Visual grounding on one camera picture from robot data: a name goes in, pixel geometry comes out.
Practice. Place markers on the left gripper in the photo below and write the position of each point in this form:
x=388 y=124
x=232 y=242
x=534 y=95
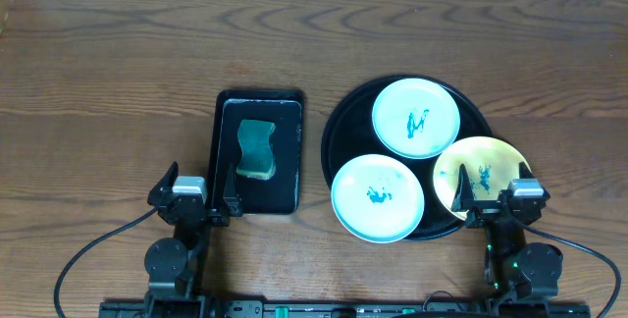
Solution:
x=194 y=211

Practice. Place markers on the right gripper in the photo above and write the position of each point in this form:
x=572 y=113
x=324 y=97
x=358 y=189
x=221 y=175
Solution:
x=464 y=199

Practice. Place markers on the yellow plate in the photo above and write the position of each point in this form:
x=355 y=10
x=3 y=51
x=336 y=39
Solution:
x=491 y=164

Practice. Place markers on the green yellow sponge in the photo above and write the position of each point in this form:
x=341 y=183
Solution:
x=257 y=158

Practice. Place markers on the white plate with blue splat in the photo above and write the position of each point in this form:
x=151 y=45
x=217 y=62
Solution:
x=377 y=198

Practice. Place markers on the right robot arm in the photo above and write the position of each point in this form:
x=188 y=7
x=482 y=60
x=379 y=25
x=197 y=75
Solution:
x=523 y=273

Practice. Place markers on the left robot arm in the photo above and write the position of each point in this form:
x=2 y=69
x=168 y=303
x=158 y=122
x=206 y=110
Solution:
x=175 y=265

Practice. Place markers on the black rectangular tray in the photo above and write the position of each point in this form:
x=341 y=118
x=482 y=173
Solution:
x=284 y=108

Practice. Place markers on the black round tray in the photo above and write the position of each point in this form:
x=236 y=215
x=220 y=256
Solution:
x=349 y=133

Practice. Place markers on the white plate with M stain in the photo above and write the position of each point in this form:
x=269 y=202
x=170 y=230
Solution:
x=415 y=118

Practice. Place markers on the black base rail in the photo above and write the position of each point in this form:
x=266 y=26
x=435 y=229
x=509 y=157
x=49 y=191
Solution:
x=259 y=309

